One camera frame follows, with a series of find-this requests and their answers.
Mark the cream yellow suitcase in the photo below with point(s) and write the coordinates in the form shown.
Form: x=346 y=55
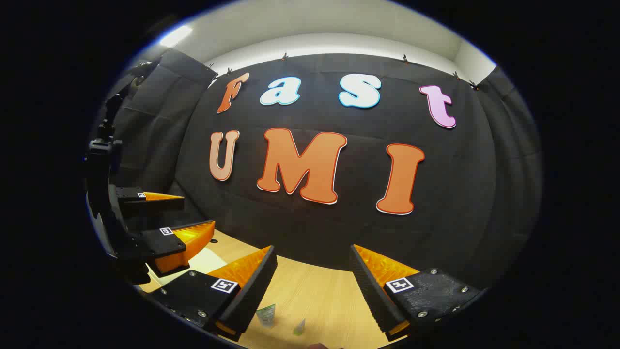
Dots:
x=206 y=261

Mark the pale green tube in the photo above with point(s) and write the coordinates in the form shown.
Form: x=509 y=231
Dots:
x=300 y=328

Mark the white tube with green label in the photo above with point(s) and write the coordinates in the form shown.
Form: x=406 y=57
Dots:
x=267 y=316

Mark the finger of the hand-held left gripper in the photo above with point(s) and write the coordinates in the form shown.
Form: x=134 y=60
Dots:
x=162 y=242
x=155 y=203

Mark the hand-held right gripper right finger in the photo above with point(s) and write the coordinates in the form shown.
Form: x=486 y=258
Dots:
x=370 y=291

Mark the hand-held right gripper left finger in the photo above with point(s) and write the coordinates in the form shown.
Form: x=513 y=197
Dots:
x=256 y=286

